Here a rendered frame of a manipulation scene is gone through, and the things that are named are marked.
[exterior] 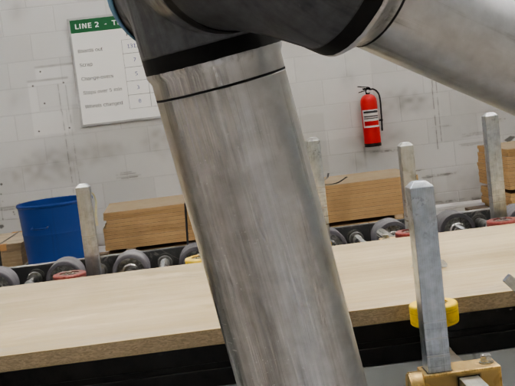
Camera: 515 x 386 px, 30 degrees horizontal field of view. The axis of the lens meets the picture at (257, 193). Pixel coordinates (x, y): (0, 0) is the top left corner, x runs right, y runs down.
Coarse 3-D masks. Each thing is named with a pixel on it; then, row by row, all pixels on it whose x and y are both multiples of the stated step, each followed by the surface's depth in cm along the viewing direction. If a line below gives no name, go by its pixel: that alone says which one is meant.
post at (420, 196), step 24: (408, 192) 140; (432, 192) 139; (408, 216) 142; (432, 216) 140; (432, 240) 140; (432, 264) 140; (432, 288) 141; (432, 312) 141; (432, 336) 141; (432, 360) 142
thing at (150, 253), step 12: (336, 228) 303; (348, 228) 303; (360, 228) 303; (144, 252) 299; (156, 252) 300; (168, 252) 300; (180, 252) 300; (36, 264) 298; (48, 264) 298; (84, 264) 299; (108, 264) 299; (156, 264) 300; (24, 276) 298
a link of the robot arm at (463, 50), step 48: (192, 0) 67; (240, 0) 65; (288, 0) 64; (336, 0) 63; (384, 0) 64; (432, 0) 67; (480, 0) 69; (336, 48) 67; (384, 48) 69; (432, 48) 69; (480, 48) 69; (480, 96) 74
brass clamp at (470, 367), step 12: (468, 360) 146; (480, 360) 145; (408, 372) 144; (420, 372) 143; (444, 372) 141; (456, 372) 141; (468, 372) 141; (480, 372) 142; (492, 372) 142; (408, 384) 144; (420, 384) 141; (432, 384) 141; (444, 384) 141; (456, 384) 141; (492, 384) 142
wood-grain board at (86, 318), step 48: (384, 240) 230; (480, 240) 215; (0, 288) 225; (48, 288) 218; (96, 288) 211; (144, 288) 205; (192, 288) 198; (384, 288) 177; (480, 288) 168; (0, 336) 174; (48, 336) 169; (96, 336) 165; (144, 336) 161; (192, 336) 161
